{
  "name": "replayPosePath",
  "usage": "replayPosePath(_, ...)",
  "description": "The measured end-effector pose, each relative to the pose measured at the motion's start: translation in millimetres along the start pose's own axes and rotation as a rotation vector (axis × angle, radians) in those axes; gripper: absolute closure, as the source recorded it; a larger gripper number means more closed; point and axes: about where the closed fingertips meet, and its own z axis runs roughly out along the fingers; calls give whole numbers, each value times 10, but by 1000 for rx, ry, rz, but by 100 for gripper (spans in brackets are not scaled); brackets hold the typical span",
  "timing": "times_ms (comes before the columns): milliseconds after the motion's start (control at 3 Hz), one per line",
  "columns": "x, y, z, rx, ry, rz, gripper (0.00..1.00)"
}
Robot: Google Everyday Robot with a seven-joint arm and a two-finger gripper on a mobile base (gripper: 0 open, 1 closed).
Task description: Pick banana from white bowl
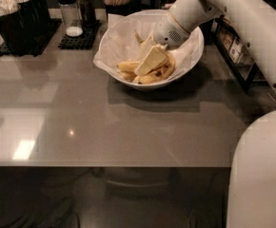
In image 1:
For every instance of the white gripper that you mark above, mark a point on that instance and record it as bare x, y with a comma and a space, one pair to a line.
167, 32

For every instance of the black cutlery holder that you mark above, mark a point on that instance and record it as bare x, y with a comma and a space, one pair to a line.
13, 32
35, 15

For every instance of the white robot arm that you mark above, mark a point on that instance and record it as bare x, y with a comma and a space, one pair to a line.
251, 199

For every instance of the black stir stick holder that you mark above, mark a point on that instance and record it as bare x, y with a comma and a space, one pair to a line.
131, 7

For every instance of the front black cutlery holder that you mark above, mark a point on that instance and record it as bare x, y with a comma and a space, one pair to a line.
13, 32

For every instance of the small left yellow banana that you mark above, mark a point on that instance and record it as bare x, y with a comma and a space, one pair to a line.
128, 76

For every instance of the upright yellow banana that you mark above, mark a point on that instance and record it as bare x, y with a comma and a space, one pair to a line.
139, 38

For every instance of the white paper bowl liner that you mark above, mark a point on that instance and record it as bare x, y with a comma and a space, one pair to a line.
122, 38

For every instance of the clear salt shaker black cap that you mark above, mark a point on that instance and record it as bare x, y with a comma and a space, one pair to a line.
71, 17

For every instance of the assorted condiment packets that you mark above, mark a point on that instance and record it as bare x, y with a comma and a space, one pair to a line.
235, 48

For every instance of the black wire condiment rack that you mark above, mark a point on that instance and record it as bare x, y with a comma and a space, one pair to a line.
247, 76

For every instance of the small black rubber mat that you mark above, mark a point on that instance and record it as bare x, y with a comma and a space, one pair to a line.
84, 41

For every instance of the rear black cutlery holder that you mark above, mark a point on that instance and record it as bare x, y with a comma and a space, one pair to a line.
35, 15

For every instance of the dark pepper shaker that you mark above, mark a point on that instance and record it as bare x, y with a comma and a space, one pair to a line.
87, 12

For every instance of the curved yellow banana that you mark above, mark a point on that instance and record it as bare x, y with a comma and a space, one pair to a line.
131, 65

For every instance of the front spotted yellow banana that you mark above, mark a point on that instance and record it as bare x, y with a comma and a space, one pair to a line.
156, 75

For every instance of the white ceramic bowl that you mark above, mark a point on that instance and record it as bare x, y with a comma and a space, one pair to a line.
192, 53

